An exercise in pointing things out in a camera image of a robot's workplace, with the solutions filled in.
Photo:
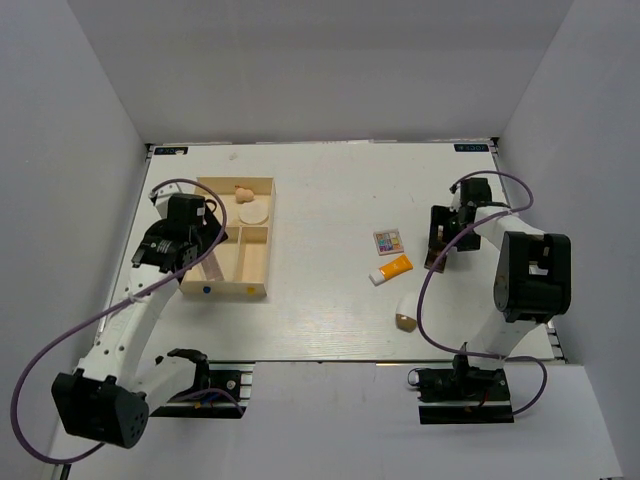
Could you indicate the nude tan eyeshadow palette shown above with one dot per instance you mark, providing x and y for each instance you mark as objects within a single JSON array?
[{"x": 433, "y": 261}]

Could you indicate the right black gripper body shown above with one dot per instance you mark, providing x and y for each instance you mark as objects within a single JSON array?
[{"x": 449, "y": 219}]

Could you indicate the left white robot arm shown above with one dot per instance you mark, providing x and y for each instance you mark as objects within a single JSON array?
[{"x": 106, "y": 398}]

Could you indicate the colourful square eyeshadow palette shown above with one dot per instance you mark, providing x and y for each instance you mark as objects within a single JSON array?
[{"x": 388, "y": 242}]

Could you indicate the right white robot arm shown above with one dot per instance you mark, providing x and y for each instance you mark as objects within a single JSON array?
[{"x": 533, "y": 278}]

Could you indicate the orange sunscreen tube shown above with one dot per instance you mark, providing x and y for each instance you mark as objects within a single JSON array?
[{"x": 396, "y": 267}]

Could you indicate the wooden compartment box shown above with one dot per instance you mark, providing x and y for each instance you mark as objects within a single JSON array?
[{"x": 245, "y": 255}]

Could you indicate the beige sponge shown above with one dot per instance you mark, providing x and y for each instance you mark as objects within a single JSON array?
[{"x": 244, "y": 195}]

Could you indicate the long brown eyeshadow palette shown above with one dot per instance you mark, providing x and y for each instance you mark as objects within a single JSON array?
[{"x": 212, "y": 270}]

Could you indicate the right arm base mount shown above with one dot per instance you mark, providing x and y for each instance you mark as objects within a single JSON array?
[{"x": 446, "y": 398}]

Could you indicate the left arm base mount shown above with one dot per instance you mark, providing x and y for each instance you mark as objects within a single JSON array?
[{"x": 218, "y": 391}]

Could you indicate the round white powder puff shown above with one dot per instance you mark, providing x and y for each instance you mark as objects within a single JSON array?
[{"x": 255, "y": 212}]

